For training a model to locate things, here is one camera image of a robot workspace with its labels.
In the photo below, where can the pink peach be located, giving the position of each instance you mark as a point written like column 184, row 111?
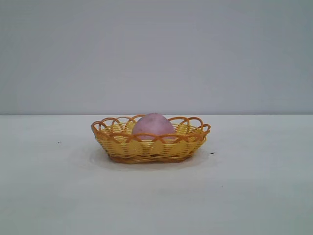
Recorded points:
column 154, row 124

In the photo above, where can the yellow woven plastic basket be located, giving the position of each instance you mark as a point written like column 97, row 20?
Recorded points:
column 137, row 149

